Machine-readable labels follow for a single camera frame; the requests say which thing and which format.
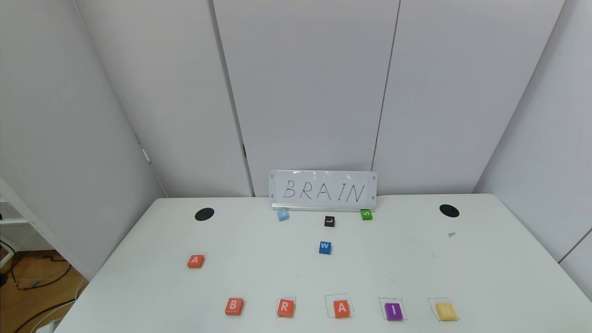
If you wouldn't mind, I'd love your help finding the yellow block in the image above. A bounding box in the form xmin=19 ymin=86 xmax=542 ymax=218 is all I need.
xmin=435 ymin=302 xmax=458 ymax=321

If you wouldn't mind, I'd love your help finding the white sign reading BRAIN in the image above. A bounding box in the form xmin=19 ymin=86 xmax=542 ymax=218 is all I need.
xmin=269 ymin=169 xmax=378 ymax=211

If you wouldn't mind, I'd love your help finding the thin black floor cable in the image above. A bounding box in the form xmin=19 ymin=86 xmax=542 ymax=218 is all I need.
xmin=8 ymin=240 xmax=72 ymax=290
xmin=13 ymin=298 xmax=78 ymax=333

